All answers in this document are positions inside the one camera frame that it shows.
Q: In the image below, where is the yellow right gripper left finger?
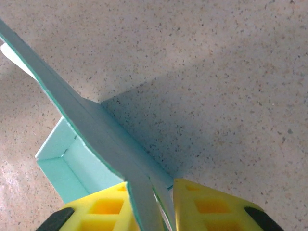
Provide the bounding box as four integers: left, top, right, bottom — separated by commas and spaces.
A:
36, 181, 141, 231

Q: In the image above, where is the light teal paper box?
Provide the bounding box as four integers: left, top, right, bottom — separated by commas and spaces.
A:
0, 18, 176, 231

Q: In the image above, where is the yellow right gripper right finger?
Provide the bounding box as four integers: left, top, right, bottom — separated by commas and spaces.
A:
172, 178, 287, 231

